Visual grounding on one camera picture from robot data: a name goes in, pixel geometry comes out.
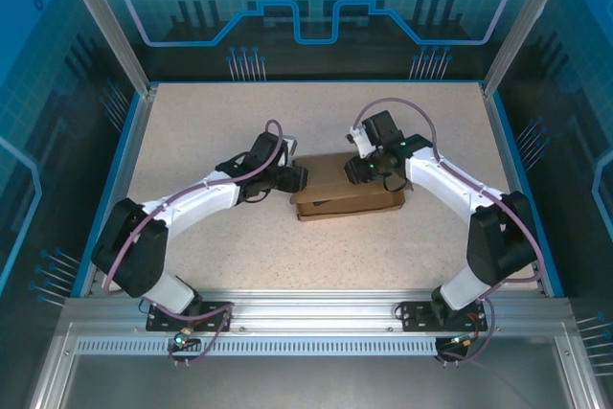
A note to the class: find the brown cardboard box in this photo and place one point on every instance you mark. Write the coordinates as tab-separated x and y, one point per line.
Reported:
330	188

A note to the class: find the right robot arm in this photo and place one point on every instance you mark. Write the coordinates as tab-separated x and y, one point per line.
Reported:
445	179

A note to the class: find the power connector with green light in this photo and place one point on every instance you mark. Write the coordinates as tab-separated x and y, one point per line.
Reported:
463	342
182	338

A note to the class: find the blue printed side panel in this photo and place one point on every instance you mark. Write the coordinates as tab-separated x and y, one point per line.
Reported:
584	93
29	93

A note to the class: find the aluminium mounting rail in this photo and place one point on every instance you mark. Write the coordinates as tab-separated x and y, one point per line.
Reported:
311	308

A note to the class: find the aluminium table side rail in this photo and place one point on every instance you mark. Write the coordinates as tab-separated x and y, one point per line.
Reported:
130	155
511	179

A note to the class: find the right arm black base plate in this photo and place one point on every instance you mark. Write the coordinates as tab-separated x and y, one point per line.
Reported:
414	315

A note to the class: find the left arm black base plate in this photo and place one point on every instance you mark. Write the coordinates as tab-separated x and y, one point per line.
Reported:
213	309

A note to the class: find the aluminium frame post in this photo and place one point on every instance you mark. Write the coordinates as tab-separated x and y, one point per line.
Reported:
522	21
110	21

